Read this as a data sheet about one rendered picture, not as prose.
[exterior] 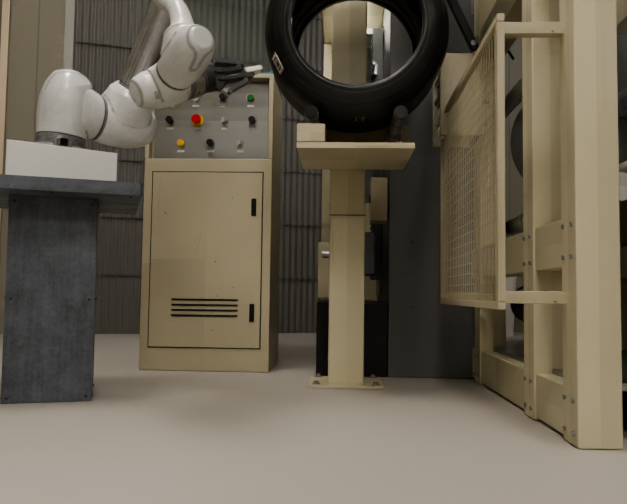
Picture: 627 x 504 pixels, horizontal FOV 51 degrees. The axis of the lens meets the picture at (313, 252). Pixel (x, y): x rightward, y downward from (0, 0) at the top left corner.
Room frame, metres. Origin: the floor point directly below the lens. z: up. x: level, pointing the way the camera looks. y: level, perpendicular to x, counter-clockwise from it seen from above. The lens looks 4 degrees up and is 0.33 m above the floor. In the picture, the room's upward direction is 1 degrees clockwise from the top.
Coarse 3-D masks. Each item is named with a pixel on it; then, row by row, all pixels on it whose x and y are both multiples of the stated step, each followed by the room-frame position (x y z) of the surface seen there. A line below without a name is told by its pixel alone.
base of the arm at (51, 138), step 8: (40, 136) 2.02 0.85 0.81; (48, 136) 2.01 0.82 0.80; (56, 136) 2.02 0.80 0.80; (64, 136) 2.02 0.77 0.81; (72, 136) 2.04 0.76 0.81; (48, 144) 2.00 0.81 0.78; (56, 144) 2.01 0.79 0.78; (64, 144) 2.02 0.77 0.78; (72, 144) 2.04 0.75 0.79; (80, 144) 2.07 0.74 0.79
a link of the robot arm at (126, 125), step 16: (160, 16) 2.05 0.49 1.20; (144, 32) 2.08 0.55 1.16; (160, 32) 2.08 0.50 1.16; (144, 48) 2.09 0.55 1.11; (160, 48) 2.11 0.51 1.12; (128, 64) 2.13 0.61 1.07; (144, 64) 2.11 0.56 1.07; (128, 80) 2.13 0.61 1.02; (112, 96) 2.14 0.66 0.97; (128, 96) 2.13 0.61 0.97; (112, 112) 2.13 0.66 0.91; (128, 112) 2.15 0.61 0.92; (144, 112) 2.18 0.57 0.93; (112, 128) 2.15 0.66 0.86; (128, 128) 2.18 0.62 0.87; (144, 128) 2.22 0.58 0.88; (112, 144) 2.21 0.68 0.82; (128, 144) 2.23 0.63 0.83; (144, 144) 2.27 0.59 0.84
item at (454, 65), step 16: (448, 64) 2.32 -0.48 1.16; (464, 64) 2.32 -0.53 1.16; (480, 64) 2.32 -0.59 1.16; (448, 80) 2.32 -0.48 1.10; (480, 80) 2.32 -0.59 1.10; (448, 96) 2.32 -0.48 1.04; (464, 96) 2.32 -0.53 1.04; (480, 96) 2.32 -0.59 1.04; (464, 112) 2.32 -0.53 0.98; (480, 112) 2.32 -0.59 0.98; (448, 128) 2.32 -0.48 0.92; (464, 128) 2.32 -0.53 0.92; (448, 144) 2.51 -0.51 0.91; (464, 144) 2.51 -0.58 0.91
